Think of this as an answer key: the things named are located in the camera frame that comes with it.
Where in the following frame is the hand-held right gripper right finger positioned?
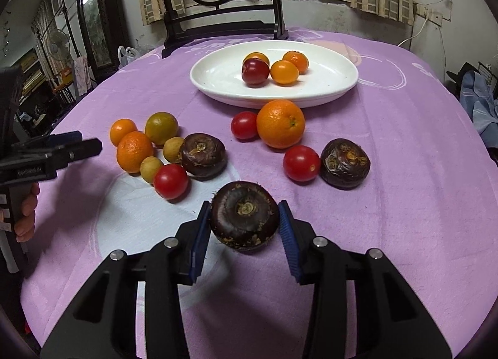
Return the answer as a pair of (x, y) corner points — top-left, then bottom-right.
(277, 199), (463, 359)

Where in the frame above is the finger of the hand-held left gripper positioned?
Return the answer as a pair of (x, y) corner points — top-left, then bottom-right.
(12, 138), (103, 173)
(16, 131), (83, 151)

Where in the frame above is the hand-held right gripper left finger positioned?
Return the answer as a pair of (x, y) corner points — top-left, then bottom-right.
(41, 200), (213, 359)

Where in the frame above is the dark brown water chestnut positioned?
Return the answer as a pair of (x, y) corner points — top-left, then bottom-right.
(210, 181), (280, 253)
(180, 133), (228, 178)
(320, 138), (371, 189)

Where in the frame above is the white oval plate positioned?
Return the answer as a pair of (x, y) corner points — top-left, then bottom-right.
(190, 40), (359, 109)

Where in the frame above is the person's left hand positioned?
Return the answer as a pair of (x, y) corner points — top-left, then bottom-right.
(15, 183), (40, 243)

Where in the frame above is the small orange tangerine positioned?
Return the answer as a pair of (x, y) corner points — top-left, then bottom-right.
(282, 51), (309, 74)
(110, 118), (138, 147)

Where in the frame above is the medium orange tangerine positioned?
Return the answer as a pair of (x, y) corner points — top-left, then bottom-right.
(117, 131), (155, 175)

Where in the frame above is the pink hanging cloth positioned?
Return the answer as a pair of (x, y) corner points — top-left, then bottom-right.
(73, 56), (92, 96)

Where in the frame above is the red cherry tomato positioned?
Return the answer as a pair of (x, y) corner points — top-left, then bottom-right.
(153, 163), (190, 200)
(283, 145), (321, 182)
(231, 111), (259, 140)

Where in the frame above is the tan longan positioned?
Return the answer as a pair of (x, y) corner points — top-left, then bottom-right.
(140, 156), (164, 184)
(163, 137), (185, 163)

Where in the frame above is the white electric fan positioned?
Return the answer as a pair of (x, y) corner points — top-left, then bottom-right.
(46, 30), (71, 62)

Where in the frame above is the greenish tangerine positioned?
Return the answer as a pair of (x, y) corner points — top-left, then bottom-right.
(145, 111), (180, 146)

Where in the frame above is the white plastic bag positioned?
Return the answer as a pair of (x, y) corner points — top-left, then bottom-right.
(118, 45), (140, 69)

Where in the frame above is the dark wooden cabinet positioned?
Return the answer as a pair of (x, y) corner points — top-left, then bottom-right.
(74, 0), (131, 83)

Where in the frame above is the large orange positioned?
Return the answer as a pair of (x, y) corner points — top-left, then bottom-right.
(256, 99), (306, 149)

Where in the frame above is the purple tablecloth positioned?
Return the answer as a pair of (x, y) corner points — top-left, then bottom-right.
(19, 30), (498, 359)

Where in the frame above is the small orange kumquat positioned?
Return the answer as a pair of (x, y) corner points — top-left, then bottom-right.
(270, 60), (300, 85)
(243, 52), (270, 68)

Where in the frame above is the dark red plum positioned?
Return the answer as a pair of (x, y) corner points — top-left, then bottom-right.
(242, 58), (270, 86)

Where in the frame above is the blue cloth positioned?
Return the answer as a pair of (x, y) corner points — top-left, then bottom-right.
(459, 70), (498, 146)

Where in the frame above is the white cable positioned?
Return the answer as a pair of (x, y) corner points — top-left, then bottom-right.
(397, 18), (429, 48)

